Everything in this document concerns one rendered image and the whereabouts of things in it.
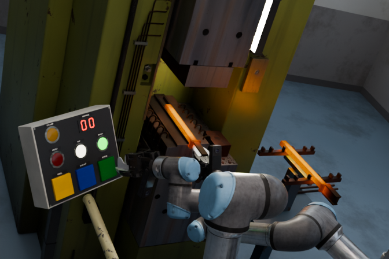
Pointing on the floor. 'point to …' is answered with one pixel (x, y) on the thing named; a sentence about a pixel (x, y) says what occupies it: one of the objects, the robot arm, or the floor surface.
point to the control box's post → (51, 232)
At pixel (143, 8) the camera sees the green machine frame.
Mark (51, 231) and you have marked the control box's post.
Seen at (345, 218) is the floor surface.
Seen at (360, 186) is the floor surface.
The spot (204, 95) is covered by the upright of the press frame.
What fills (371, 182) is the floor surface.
